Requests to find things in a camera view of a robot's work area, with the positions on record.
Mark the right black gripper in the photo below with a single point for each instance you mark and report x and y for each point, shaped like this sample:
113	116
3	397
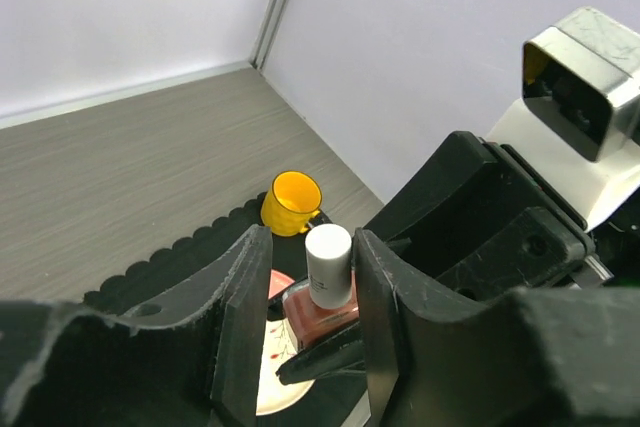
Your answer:
474	203

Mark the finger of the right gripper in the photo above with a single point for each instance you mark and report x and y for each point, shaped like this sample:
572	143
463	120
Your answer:
337	353

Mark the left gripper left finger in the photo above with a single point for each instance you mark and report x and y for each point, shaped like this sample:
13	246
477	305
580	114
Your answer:
189	356

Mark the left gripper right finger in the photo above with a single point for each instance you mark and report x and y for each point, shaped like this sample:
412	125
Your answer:
533	357

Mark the nail polish bottle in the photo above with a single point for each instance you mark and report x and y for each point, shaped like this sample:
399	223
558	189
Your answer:
309	323

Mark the white nail polish cap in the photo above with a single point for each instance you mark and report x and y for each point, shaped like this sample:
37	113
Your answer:
328	256

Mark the pink cream plate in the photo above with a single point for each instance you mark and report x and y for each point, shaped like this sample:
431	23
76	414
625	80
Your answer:
273	396

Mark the yellow mug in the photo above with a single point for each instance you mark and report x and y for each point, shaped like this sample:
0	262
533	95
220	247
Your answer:
293	199

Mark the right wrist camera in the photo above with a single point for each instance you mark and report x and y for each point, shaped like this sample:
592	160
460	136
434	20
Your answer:
576	122

